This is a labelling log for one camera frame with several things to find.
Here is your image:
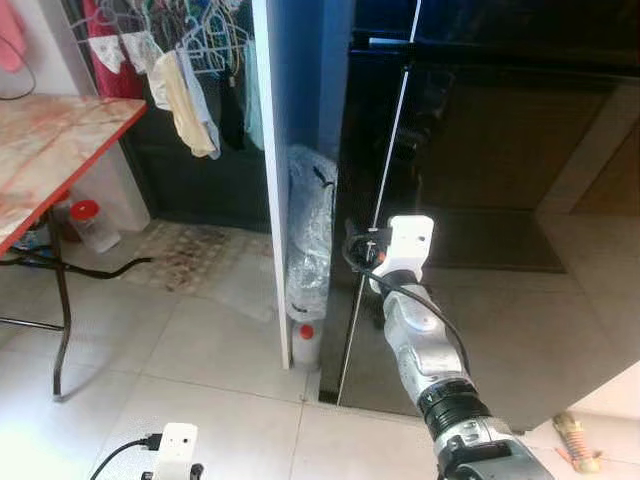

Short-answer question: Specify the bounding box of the black glass door fridge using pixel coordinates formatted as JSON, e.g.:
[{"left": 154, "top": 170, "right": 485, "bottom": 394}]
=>
[{"left": 250, "top": 0, "right": 640, "bottom": 433}]

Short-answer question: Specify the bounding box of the clear bubble wrap sheet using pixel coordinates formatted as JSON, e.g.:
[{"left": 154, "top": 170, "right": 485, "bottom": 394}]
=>
[{"left": 285, "top": 145, "right": 340, "bottom": 323}]

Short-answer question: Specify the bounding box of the red cap white bottle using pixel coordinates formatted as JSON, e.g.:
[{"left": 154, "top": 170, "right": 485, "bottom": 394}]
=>
[{"left": 292, "top": 322, "right": 324, "bottom": 372}]

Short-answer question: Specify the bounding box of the patterned floor mat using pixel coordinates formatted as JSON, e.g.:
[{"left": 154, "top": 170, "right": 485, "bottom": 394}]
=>
[{"left": 110, "top": 220, "right": 283, "bottom": 301}]

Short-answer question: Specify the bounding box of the grey blue hanging cloth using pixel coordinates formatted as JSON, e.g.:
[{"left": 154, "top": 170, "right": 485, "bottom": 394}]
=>
[{"left": 178, "top": 52, "right": 224, "bottom": 153}]

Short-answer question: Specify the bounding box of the orange yellow toy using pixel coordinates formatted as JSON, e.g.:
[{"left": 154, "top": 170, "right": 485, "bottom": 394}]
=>
[{"left": 552, "top": 410, "right": 607, "bottom": 474}]

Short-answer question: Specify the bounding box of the cream yellow hanging cloth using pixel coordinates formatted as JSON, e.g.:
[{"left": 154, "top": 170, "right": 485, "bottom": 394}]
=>
[{"left": 150, "top": 50, "right": 219, "bottom": 159}]

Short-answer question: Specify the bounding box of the red lid plastic jar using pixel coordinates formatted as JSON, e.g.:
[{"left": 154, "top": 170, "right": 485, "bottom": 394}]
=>
[{"left": 68, "top": 198, "right": 122, "bottom": 255}]

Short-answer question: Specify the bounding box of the red hanging cloth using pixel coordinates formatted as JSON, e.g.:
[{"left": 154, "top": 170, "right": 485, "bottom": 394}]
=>
[{"left": 82, "top": 0, "right": 147, "bottom": 101}]

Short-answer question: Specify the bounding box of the white printed cloth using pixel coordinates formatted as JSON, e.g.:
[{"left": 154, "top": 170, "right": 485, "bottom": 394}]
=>
[{"left": 93, "top": 30, "right": 128, "bottom": 77}]

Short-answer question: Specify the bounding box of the marble table with red edge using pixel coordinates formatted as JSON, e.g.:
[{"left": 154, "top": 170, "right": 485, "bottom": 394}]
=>
[{"left": 0, "top": 93, "right": 150, "bottom": 401}]

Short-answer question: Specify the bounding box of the pink cloth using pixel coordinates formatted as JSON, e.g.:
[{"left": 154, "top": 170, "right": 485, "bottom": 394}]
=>
[{"left": 0, "top": 0, "right": 29, "bottom": 73}]

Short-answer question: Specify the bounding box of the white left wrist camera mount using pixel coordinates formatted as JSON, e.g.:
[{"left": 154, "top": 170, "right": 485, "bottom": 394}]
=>
[{"left": 153, "top": 423, "right": 200, "bottom": 480}]

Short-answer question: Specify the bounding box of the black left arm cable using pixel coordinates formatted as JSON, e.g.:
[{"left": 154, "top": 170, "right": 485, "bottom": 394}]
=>
[{"left": 90, "top": 432, "right": 167, "bottom": 480}]

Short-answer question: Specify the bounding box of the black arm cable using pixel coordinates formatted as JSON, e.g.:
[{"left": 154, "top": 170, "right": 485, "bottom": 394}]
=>
[
  {"left": 343, "top": 228, "right": 473, "bottom": 373},
  {"left": 90, "top": 432, "right": 167, "bottom": 480}
]

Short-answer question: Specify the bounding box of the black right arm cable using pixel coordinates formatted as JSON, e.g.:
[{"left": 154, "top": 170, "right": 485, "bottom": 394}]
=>
[{"left": 343, "top": 228, "right": 473, "bottom": 373}]

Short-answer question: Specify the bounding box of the black floor cable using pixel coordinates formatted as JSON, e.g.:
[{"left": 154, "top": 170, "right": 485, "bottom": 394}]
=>
[{"left": 0, "top": 250, "right": 157, "bottom": 284}]

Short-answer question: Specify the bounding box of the white wire hangers bunch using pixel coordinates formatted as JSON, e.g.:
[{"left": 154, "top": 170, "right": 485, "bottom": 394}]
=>
[{"left": 100, "top": 0, "right": 257, "bottom": 77}]

